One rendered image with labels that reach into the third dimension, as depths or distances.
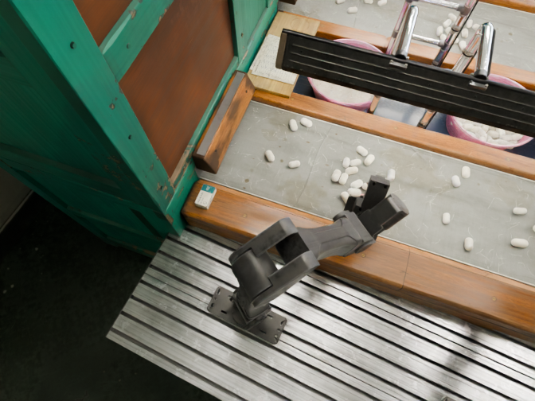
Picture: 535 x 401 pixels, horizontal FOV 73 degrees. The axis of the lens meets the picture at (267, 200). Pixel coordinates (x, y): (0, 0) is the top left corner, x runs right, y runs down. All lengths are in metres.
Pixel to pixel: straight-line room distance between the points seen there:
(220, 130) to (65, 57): 0.52
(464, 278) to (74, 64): 0.90
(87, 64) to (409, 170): 0.84
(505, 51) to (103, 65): 1.27
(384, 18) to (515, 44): 0.44
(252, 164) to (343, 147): 0.27
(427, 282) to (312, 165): 0.42
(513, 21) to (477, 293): 0.99
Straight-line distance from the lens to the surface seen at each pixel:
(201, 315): 0.99
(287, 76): 1.17
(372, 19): 1.45
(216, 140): 0.95
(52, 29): 0.51
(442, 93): 0.81
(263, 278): 0.57
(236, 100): 1.02
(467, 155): 1.16
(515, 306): 1.05
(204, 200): 0.95
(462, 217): 1.09
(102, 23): 0.59
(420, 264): 0.97
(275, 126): 1.10
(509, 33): 1.59
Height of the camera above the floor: 1.64
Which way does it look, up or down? 66 degrees down
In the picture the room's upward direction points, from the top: 1 degrees counter-clockwise
